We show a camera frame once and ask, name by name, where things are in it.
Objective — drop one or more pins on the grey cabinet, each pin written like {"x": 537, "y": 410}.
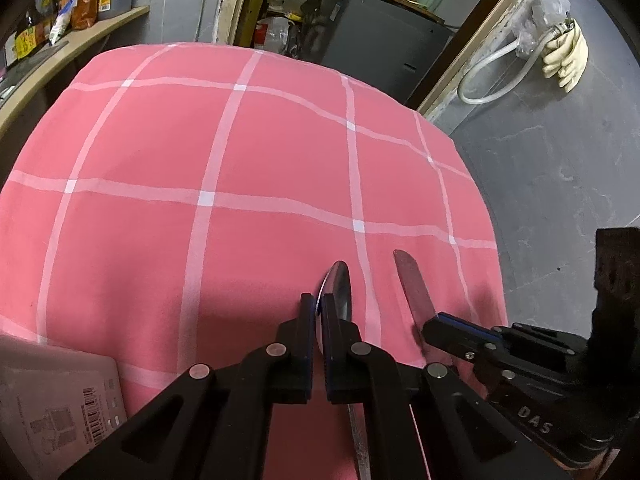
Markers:
{"x": 378, "y": 42}

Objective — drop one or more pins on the blue white packet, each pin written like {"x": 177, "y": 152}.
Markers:
{"x": 62, "y": 20}

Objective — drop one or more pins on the white plastic jug on floor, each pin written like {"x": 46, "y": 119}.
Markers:
{"x": 271, "y": 34}

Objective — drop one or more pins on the yellow label sauce bottle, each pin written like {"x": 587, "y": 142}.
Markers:
{"x": 25, "y": 42}

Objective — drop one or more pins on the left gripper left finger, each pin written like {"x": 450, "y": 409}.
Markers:
{"x": 294, "y": 368}

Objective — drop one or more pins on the stainless steel sink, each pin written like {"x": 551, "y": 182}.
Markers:
{"x": 22, "y": 70}

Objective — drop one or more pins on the white perforated utensil holder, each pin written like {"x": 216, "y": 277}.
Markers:
{"x": 56, "y": 404}

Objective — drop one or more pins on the pink checked tablecloth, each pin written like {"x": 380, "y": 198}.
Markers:
{"x": 175, "y": 201}

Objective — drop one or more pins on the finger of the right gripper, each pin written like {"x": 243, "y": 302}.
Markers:
{"x": 460, "y": 328}
{"x": 476, "y": 352}

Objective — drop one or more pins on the cream rubber gloves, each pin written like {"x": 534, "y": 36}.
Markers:
{"x": 566, "y": 57}

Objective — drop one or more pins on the steel table knife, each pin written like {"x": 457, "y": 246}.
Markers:
{"x": 415, "y": 290}

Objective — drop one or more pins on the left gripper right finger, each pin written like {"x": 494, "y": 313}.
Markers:
{"x": 352, "y": 368}

